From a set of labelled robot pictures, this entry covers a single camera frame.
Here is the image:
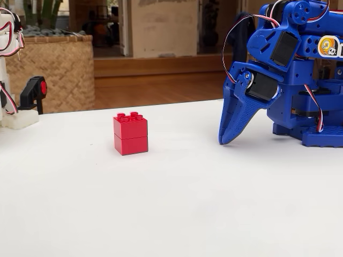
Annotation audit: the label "dark blue hanging jacket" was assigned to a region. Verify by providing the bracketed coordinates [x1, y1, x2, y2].
[232, 11, 257, 64]

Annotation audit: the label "red lego brick stack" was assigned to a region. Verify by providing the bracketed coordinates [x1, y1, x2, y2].
[113, 111, 149, 156]

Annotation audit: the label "woven basket planter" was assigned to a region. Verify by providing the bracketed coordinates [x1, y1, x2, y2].
[5, 34, 96, 115]

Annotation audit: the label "red white black base cable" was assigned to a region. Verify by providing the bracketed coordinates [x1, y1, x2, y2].
[304, 84, 324, 133]

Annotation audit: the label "red white black gripper cable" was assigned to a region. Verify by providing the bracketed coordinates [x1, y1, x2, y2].
[222, 14, 281, 85]

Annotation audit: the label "white arm servo cable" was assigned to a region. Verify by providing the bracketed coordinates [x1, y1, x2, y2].
[0, 7, 25, 58]

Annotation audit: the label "black clamp with red knob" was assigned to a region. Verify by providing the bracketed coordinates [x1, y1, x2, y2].
[17, 76, 48, 115]

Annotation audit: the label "green plant stems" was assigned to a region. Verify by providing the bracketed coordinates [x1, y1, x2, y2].
[23, 0, 64, 29]

